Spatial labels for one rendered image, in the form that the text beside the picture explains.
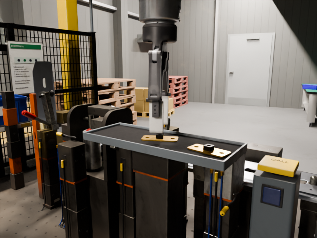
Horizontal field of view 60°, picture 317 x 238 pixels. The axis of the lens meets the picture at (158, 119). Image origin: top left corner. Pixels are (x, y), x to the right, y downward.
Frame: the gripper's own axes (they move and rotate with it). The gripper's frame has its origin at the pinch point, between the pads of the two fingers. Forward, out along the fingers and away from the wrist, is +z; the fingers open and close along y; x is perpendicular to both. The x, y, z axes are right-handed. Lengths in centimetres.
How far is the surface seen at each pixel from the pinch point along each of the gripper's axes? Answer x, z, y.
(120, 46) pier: 196, -49, 619
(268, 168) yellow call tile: -21.4, 5.8, -13.8
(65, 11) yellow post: 84, -45, 123
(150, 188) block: 1.4, 16.1, -3.9
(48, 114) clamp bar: 55, 10, 44
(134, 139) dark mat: 5.7, 5.4, -0.9
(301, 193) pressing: -35.9, 21.0, 9.7
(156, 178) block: -0.1, 13.3, -4.6
